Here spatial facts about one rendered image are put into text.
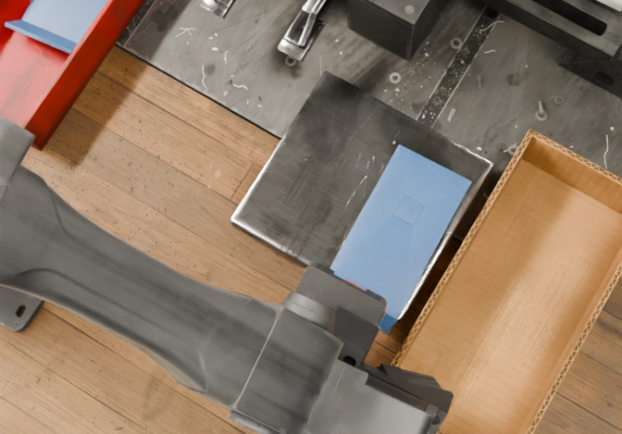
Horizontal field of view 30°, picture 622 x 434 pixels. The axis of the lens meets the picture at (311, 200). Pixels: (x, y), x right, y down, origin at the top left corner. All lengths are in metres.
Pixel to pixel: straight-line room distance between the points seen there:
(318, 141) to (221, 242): 0.12
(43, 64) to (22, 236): 0.49
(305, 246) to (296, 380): 0.30
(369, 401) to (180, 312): 0.16
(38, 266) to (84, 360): 0.40
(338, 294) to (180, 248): 0.21
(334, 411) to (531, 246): 0.32
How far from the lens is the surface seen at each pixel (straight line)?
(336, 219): 0.99
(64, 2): 1.10
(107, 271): 0.63
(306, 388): 0.70
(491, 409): 0.99
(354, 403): 0.75
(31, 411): 1.02
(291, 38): 0.97
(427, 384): 0.85
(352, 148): 1.01
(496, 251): 1.01
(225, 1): 0.99
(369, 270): 0.98
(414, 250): 0.98
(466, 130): 1.04
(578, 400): 1.00
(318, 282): 0.86
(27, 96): 1.08
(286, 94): 1.05
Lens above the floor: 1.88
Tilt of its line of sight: 75 degrees down
